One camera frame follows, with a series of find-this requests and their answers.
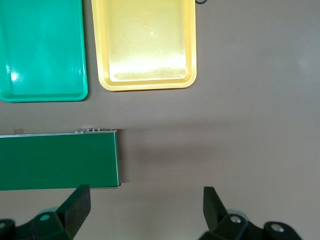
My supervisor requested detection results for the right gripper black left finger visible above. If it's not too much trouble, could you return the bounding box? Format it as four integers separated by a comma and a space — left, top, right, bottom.
0, 184, 92, 240

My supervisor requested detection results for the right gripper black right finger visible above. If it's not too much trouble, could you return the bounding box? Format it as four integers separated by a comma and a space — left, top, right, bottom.
198, 186, 303, 240

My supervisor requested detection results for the green conveyor belt unit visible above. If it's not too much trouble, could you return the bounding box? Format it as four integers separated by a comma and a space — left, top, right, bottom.
0, 128, 123, 192

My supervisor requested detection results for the green plastic tray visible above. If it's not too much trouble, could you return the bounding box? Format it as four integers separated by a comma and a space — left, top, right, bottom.
0, 0, 89, 103

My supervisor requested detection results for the yellow plastic tray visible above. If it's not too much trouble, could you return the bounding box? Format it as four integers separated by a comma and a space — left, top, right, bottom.
90, 0, 198, 92

